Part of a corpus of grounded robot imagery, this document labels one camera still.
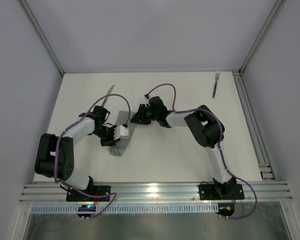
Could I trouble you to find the grey cloth napkin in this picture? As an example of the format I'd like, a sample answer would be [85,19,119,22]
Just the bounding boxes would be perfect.
[108,110,136,157]

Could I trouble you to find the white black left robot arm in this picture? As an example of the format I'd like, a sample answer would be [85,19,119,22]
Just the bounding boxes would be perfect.
[34,106,120,195]

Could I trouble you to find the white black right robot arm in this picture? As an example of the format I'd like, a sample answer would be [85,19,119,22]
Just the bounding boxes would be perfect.
[130,96,237,198]

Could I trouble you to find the left controller board with led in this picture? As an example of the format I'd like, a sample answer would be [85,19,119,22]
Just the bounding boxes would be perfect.
[77,204,96,219]

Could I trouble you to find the right black connector board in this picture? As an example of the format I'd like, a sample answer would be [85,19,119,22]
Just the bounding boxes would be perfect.
[217,203,235,218]

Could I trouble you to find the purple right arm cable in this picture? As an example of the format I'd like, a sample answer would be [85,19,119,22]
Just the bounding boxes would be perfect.
[144,83,258,221]

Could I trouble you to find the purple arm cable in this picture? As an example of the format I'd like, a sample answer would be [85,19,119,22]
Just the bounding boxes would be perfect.
[53,93,131,221]
[144,83,258,221]

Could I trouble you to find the green handled knife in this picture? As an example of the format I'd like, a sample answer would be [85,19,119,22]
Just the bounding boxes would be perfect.
[101,84,115,107]

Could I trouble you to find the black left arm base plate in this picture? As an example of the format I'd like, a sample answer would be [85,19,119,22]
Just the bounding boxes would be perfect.
[66,185,111,202]

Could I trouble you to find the green handled fork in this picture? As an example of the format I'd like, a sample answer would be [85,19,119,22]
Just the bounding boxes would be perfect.
[212,70,221,99]

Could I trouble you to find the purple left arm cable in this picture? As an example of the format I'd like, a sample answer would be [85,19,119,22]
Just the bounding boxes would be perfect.
[53,93,131,221]

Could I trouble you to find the slotted grey cable duct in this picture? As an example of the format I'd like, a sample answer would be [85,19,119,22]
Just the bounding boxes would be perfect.
[30,202,218,215]

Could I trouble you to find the aluminium front rail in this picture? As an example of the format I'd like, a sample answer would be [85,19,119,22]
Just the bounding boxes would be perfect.
[19,181,293,204]

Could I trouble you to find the aluminium rail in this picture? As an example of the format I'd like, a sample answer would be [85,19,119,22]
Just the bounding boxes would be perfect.
[232,71,277,181]
[19,181,293,204]

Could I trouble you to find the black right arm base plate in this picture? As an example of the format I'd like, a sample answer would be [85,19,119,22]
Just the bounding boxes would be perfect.
[198,182,245,201]

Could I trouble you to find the aluminium right side rail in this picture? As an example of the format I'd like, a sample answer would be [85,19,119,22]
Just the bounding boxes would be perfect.
[232,71,277,181]

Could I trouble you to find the aluminium left corner post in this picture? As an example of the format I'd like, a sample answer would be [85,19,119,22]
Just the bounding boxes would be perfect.
[17,0,65,77]

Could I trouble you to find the aluminium corner post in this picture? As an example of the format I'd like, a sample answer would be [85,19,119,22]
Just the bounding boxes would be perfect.
[238,0,286,76]
[17,0,65,77]

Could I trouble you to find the aluminium right corner post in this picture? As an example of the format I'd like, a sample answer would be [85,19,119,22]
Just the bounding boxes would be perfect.
[238,0,286,76]

